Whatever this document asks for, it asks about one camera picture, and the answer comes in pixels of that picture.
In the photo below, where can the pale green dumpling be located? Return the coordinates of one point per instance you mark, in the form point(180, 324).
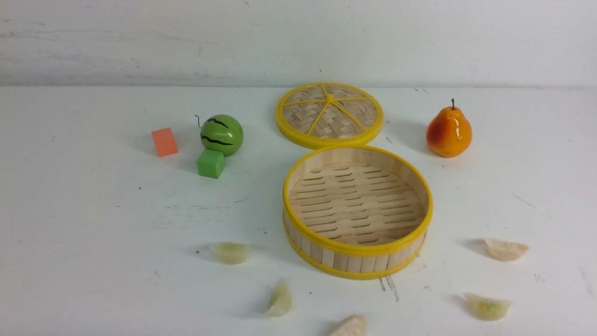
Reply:
point(231, 253)
point(281, 300)

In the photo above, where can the white dumpling bottom edge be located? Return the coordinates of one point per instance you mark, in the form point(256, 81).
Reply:
point(353, 325)

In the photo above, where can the beige dumpling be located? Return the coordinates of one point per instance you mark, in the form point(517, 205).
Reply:
point(505, 251)

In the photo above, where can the woven bamboo steamer lid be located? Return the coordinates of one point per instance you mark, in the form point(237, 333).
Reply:
point(329, 114)

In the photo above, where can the bamboo steamer tray yellow rim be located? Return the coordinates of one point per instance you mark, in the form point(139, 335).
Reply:
point(356, 212)

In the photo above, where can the green toy watermelon ball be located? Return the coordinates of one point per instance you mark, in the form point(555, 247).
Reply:
point(221, 133)

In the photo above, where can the green cube block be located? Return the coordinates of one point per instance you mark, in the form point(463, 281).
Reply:
point(211, 164)

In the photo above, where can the orange cube block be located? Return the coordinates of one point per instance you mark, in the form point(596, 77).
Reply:
point(165, 142)

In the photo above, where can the orange yellow toy pear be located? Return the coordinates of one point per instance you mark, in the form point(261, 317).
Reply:
point(449, 134)

